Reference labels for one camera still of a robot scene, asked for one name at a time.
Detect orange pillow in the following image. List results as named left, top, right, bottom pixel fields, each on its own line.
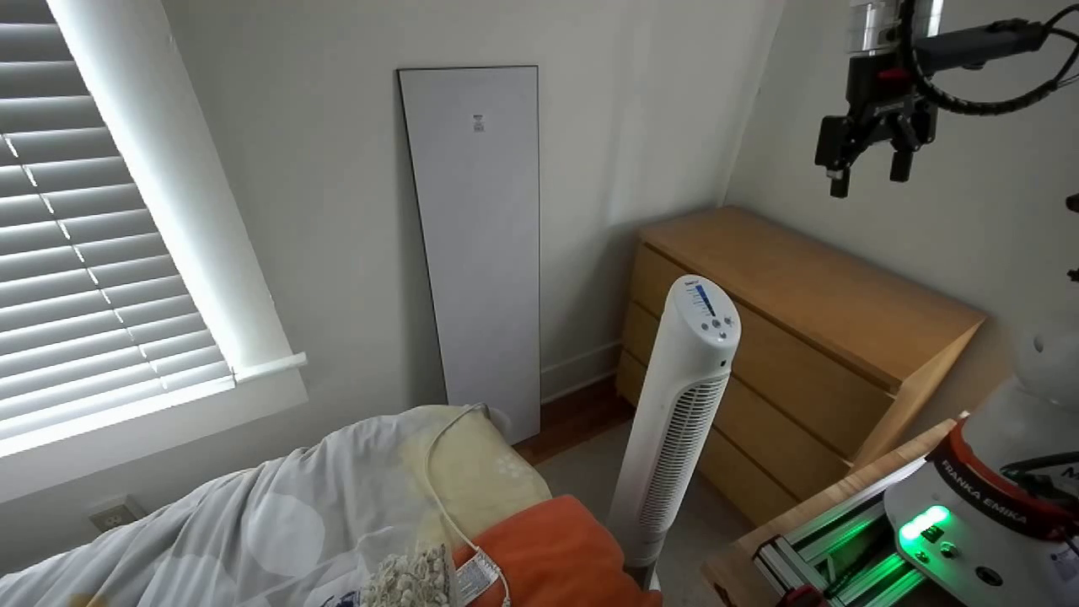
left=452, top=494, right=663, bottom=607

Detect white charging cable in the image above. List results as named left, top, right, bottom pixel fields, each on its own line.
left=420, top=401, right=515, bottom=607

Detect cream yellow pillow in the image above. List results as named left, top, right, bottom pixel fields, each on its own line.
left=400, top=406, right=549, bottom=545

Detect white bed duvet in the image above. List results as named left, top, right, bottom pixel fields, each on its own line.
left=0, top=401, right=497, bottom=607

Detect white leaning panel board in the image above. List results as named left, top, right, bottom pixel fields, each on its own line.
left=396, top=63, right=540, bottom=442

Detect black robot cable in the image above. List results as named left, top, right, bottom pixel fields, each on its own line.
left=899, top=0, right=1079, bottom=119

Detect wooden chest of drawers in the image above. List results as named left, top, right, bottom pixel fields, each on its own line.
left=618, top=207, right=984, bottom=524

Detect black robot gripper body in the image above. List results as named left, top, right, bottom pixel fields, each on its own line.
left=815, top=55, right=936, bottom=171

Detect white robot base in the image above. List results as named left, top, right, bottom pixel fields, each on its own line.
left=880, top=322, right=1079, bottom=607

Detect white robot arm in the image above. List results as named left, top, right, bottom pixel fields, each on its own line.
left=815, top=0, right=945, bottom=198

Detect white tower fan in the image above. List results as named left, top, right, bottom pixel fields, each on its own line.
left=605, top=274, right=740, bottom=590

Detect white window blinds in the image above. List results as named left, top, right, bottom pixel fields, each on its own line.
left=0, top=0, right=229, bottom=436

